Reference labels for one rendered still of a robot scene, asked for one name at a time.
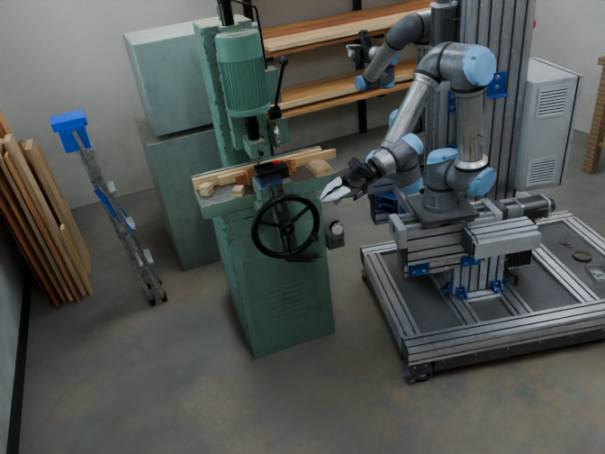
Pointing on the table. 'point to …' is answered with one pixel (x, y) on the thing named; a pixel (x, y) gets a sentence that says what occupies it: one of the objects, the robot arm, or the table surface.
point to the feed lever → (278, 92)
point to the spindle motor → (243, 72)
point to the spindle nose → (252, 128)
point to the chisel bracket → (254, 147)
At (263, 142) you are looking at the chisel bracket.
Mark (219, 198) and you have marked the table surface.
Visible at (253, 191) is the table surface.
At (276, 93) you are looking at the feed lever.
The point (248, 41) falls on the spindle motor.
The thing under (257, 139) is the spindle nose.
